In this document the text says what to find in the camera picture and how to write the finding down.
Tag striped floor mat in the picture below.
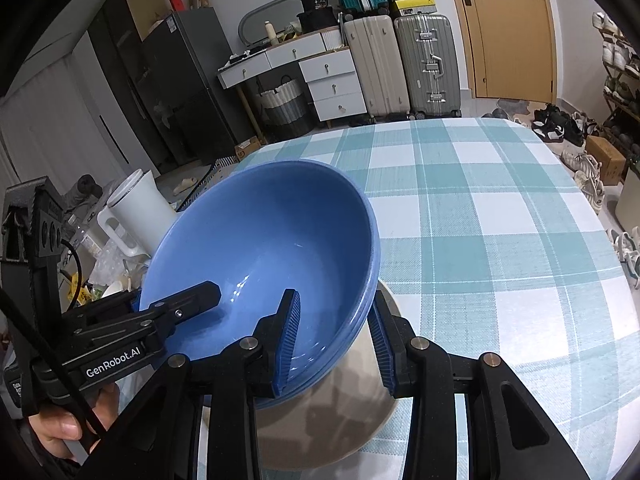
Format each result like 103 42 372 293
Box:
189 154 242 202

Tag wooden shoe rack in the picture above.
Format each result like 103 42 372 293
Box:
596 10 640 162

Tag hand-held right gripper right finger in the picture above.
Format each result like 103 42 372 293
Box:
367 290 592 480

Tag clear plastic bag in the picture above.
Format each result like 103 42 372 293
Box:
89 244 152 297

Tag grey slippers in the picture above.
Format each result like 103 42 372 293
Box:
481 99 532 121

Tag white trash bin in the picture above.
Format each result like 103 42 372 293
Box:
613 169 640 232

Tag wooden door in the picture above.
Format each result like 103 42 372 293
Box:
442 0 559 104

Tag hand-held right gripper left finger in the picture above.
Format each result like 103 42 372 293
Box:
117 289 302 480

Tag woven laundry basket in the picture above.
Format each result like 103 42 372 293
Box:
256 75 310 139

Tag black and white sneakers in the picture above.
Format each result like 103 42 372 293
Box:
529 104 587 147

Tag black storage box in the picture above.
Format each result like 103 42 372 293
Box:
297 8 341 34

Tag oval mirror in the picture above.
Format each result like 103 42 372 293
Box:
238 0 306 49

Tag white electric kettle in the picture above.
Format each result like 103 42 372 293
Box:
97 168 181 262

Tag flat cardboard box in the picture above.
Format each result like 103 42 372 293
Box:
119 0 167 42

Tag person's left hand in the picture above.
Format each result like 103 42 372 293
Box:
27 382 122 465

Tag white curtain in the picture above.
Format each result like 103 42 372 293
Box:
0 54 112 221

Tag small printed cardboard box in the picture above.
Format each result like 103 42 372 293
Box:
234 135 264 161

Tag white desk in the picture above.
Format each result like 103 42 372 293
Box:
218 27 352 137

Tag small brown cardboard box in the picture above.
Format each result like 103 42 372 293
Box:
584 134 627 186

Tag shoe rack with shoes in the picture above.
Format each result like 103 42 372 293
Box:
592 11 640 156

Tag dark cloth pile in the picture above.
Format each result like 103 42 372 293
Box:
64 173 104 212

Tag white drawer unit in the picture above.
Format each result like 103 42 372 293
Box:
298 48 369 124

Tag silver suitcase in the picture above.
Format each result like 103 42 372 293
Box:
393 12 464 121

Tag dark grey refrigerator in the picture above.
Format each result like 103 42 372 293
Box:
139 7 239 167

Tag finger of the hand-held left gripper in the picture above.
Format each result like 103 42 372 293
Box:
74 281 222 357
61 291 145 333

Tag beige suitcase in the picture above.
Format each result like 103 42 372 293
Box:
342 14 411 122

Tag dark wardrobe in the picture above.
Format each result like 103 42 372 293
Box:
86 0 167 173

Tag white sandals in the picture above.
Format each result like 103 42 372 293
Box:
606 226 640 289

